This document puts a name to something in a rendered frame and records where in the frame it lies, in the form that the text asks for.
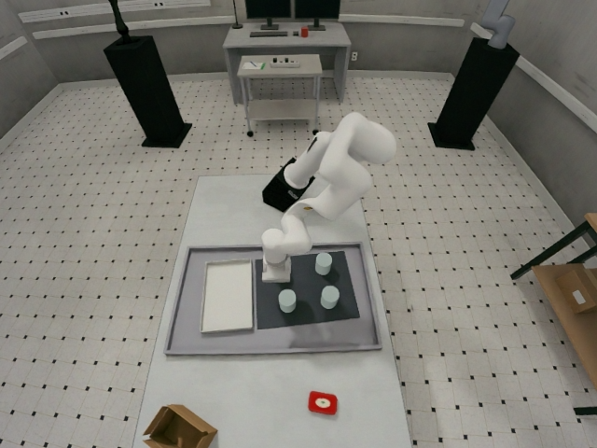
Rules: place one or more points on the brown cardboard box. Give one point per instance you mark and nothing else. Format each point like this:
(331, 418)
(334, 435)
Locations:
(169, 429)

